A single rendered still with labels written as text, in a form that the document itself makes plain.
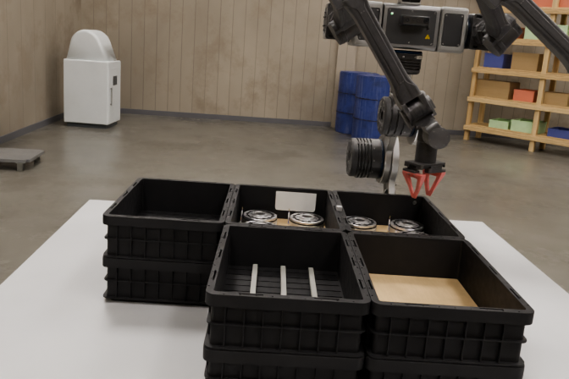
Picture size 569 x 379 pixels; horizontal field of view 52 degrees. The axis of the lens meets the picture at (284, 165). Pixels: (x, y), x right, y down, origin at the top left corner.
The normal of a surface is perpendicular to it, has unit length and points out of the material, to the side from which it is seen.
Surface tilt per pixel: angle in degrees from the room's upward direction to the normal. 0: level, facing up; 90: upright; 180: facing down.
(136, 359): 0
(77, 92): 90
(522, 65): 90
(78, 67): 90
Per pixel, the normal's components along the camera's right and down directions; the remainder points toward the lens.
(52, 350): 0.07, -0.97
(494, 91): -0.74, 0.09
